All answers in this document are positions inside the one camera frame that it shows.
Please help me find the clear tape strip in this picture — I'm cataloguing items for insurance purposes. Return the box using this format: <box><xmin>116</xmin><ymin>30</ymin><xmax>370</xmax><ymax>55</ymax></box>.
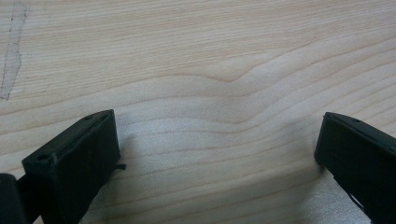
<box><xmin>0</xmin><ymin>0</ymin><xmax>28</xmax><ymax>101</ymax></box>

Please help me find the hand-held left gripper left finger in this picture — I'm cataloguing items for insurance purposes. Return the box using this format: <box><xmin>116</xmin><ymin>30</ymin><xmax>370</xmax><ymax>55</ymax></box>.
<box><xmin>17</xmin><ymin>108</ymin><xmax>127</xmax><ymax>224</ymax></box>

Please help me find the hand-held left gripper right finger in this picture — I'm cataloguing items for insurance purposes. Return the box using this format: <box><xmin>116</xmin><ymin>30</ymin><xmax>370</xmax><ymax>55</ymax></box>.
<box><xmin>313</xmin><ymin>111</ymin><xmax>396</xmax><ymax>224</ymax></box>

